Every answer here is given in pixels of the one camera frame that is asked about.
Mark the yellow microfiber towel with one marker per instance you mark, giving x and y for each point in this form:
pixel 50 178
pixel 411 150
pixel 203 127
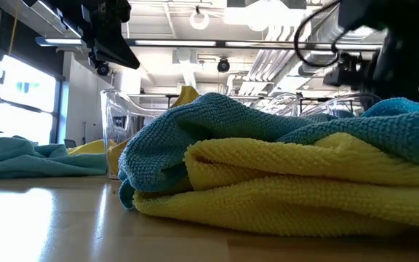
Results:
pixel 86 147
pixel 304 203
pixel 186 96

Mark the light blue microfiber towel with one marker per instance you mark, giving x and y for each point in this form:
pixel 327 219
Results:
pixel 20 160
pixel 231 123

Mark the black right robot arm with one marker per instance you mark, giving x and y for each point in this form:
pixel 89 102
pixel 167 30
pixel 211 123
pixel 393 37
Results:
pixel 395 12

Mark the black ceiling spotlight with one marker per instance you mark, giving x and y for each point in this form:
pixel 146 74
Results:
pixel 223 65
pixel 103 70

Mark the clear plastic basket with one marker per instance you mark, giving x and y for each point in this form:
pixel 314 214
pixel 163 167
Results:
pixel 122 109
pixel 340 102

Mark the black overhead light bar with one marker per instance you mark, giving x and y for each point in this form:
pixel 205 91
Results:
pixel 173 43

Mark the large window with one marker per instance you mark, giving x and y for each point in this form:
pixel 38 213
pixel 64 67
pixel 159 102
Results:
pixel 24 102

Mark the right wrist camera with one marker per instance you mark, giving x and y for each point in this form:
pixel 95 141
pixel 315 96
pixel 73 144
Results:
pixel 347 72

